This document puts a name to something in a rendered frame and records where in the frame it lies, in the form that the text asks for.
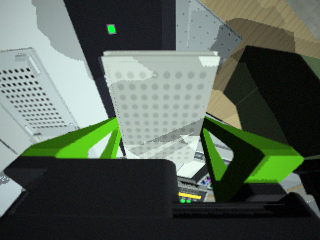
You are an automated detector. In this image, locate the white well pcr plate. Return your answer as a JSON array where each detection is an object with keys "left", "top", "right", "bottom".
[{"left": 101, "top": 51, "right": 220, "bottom": 164}]

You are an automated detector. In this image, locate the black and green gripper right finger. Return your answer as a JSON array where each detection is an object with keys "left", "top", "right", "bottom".
[{"left": 200, "top": 116, "right": 304, "bottom": 202}]

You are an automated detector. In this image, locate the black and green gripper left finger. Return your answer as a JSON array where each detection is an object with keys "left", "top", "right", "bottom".
[{"left": 18, "top": 116, "right": 121, "bottom": 159}]

